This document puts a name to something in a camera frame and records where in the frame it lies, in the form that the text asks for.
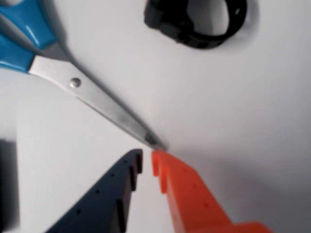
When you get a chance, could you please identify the blue handled scissors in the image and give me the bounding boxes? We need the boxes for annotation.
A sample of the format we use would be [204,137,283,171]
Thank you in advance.
[0,0,168,150]

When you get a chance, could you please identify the black cable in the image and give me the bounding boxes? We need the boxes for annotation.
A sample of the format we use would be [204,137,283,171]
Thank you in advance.
[143,0,248,50]

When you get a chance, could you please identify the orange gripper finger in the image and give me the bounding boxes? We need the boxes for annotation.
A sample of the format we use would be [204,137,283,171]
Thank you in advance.
[151,150,275,233]

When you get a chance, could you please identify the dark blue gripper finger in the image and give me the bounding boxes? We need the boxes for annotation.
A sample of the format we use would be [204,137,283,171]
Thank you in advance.
[45,149,144,233]

